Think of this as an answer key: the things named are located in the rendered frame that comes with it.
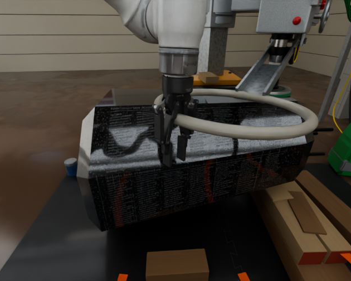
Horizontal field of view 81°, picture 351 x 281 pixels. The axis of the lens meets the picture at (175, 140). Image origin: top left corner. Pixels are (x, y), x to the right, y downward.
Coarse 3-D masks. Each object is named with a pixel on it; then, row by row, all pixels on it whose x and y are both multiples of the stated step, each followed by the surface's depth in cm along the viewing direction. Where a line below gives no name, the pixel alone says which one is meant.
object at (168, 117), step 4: (176, 104) 48; (176, 108) 49; (164, 112) 52; (176, 112) 50; (168, 116) 51; (172, 116) 50; (176, 116) 50; (164, 120) 52; (168, 120) 51; (172, 120) 50; (164, 124) 52; (168, 124) 51; (172, 124) 51; (164, 128) 52; (168, 128) 51; (172, 128) 51; (164, 132) 52; (168, 132) 51; (164, 136) 52; (168, 136) 51; (168, 140) 52
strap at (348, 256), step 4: (344, 256) 95; (348, 256) 95; (348, 260) 93; (244, 272) 108; (120, 276) 106; (124, 276) 106; (240, 276) 106; (244, 276) 106; (120, 280) 104; (124, 280) 104; (244, 280) 104; (248, 280) 104
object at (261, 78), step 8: (288, 40) 119; (296, 40) 112; (304, 40) 115; (264, 56) 106; (288, 56) 100; (256, 64) 98; (264, 64) 106; (280, 64) 94; (248, 72) 93; (256, 72) 101; (264, 72) 100; (272, 72) 98; (280, 72) 94; (248, 80) 94; (256, 80) 95; (264, 80) 94; (272, 80) 84; (240, 88) 87; (248, 88) 91; (256, 88) 90; (264, 88) 89; (272, 88) 88
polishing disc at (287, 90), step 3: (279, 87) 117; (282, 87) 117; (285, 87) 117; (288, 87) 117; (273, 90) 111; (276, 90) 111; (279, 90) 111; (282, 90) 111; (285, 90) 111; (288, 90) 111; (270, 93) 109; (273, 93) 108; (276, 93) 108; (279, 93) 108; (282, 93) 108; (285, 93) 109; (288, 93) 110
